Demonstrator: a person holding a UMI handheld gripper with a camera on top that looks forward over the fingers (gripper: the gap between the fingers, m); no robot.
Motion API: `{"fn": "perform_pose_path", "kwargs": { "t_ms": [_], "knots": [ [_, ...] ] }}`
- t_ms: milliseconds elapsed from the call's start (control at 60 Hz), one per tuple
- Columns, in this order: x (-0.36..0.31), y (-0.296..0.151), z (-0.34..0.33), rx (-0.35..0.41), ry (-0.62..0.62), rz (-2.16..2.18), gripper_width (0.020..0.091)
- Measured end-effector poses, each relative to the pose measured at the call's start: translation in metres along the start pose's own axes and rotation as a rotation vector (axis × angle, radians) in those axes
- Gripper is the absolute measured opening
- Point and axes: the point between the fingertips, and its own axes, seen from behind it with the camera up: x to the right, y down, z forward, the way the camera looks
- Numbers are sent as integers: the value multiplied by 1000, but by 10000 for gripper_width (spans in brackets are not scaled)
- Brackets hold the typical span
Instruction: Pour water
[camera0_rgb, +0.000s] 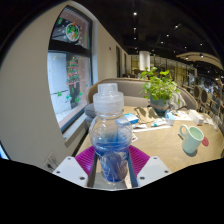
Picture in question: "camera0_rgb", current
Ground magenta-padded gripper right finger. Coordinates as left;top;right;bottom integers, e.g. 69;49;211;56
126;144;173;189

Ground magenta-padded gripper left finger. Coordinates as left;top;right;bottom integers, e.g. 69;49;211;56
52;145;100;189

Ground clear bottle with blue label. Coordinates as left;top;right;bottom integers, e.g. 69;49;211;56
88;83;134;184

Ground white teal pen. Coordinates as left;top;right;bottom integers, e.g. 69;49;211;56
132;119;171;133

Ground pale green mug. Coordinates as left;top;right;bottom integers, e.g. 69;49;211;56
178;123;205;155

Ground light blue tissue pack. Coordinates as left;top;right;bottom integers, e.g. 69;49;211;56
164;110;177;126

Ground small blue white box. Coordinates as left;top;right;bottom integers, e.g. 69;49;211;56
123;112;140;125

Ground flat round red coaster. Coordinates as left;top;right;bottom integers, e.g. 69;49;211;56
201;135;210;148

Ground printed white paper sheets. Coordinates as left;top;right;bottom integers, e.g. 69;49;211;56
174;109;193;122

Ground long white carton box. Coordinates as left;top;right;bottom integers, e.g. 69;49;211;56
188;109;205;126

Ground grey white chevron pillow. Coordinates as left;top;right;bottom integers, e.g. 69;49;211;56
172;91;188;110

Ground green potted plant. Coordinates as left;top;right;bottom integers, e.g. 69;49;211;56
139;67;181;116

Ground white round column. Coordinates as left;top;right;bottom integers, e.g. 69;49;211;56
138;50;151;72

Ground group of ceiling spotlights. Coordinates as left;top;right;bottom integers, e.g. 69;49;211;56
131;9;224;71

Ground white wall socket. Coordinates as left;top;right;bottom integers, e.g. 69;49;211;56
43;153;60;173

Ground grey sofa with wooden frame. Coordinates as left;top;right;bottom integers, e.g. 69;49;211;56
84;77;199;126

